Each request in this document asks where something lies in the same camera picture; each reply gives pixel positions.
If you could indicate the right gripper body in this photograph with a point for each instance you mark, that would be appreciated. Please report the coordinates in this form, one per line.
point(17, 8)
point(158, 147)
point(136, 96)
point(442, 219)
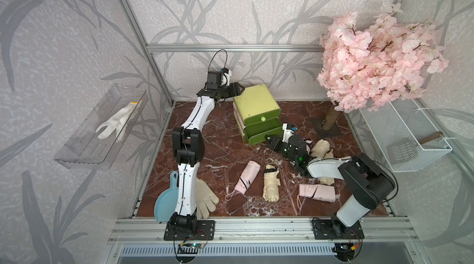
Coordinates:
point(284, 150)

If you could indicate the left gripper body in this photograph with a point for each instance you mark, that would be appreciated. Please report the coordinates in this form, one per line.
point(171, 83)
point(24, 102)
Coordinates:
point(227, 92)

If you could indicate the cream umbrella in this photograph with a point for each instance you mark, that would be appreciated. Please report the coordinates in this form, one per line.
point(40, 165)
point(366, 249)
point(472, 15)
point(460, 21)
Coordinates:
point(271, 184)
point(326, 181)
point(322, 150)

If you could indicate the green drawer cabinet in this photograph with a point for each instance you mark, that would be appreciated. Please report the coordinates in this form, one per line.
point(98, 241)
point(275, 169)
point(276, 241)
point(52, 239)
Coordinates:
point(253, 98)

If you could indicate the green top drawer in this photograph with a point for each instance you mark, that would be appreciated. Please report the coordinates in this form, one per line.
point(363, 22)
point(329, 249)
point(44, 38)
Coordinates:
point(252, 117)

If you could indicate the green drawer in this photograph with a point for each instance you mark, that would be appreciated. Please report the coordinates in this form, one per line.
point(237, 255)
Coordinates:
point(252, 117)
point(262, 127)
point(259, 135)

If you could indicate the green bottom drawer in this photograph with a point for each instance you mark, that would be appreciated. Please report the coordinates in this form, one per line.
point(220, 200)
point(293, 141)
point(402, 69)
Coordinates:
point(259, 135)

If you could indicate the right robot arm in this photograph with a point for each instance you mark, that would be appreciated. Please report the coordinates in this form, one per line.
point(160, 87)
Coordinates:
point(368, 183)

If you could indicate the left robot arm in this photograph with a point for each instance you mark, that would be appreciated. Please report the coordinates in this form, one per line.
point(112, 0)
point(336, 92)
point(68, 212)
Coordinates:
point(195, 199)

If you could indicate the pink umbrella by cabinet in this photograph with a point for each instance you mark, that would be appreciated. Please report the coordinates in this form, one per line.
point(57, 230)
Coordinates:
point(308, 142)

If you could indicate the green middle drawer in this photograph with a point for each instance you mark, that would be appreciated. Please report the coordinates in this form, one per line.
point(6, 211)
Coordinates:
point(262, 127)

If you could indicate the pink umbrella left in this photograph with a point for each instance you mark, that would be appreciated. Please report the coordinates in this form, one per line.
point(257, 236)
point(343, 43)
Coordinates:
point(246, 179)

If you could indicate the pink umbrella front right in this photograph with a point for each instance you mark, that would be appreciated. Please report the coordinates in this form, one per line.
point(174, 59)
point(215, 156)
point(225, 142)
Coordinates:
point(317, 192)

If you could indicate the white work glove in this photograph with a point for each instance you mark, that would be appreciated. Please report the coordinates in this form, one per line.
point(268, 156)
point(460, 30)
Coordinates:
point(206, 200)

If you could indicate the pink cherry blossom tree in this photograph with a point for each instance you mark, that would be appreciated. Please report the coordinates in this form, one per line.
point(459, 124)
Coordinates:
point(383, 63)

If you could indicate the brush in basket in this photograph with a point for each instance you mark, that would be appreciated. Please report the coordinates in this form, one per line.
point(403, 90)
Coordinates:
point(406, 149)

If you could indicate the white glove on shelf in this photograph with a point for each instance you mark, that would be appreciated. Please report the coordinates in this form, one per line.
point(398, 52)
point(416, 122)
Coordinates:
point(117, 123)

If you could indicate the blue dustpan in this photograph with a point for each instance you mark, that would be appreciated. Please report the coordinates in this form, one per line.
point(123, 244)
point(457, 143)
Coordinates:
point(166, 202)

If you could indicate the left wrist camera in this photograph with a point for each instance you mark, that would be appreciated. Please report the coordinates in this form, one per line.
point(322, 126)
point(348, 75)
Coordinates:
point(225, 78)

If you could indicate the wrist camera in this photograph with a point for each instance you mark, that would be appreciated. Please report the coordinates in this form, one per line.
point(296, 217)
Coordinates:
point(288, 131)
point(225, 78)

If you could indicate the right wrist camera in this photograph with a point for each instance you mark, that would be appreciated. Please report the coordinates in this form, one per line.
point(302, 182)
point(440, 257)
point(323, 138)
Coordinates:
point(288, 131)

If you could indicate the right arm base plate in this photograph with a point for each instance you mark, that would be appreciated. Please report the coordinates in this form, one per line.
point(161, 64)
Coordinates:
point(332, 229)

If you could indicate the white wire basket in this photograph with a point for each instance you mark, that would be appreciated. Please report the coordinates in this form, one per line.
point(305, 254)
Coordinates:
point(405, 119)

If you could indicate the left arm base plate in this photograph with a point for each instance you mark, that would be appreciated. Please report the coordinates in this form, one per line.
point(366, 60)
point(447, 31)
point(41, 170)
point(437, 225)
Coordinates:
point(200, 230)

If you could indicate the clear acrylic wall shelf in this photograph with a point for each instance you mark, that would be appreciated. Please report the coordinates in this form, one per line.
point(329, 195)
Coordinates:
point(98, 140)

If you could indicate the aluminium front rail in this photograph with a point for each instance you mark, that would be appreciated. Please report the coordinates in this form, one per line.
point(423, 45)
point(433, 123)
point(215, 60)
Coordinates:
point(263, 230)

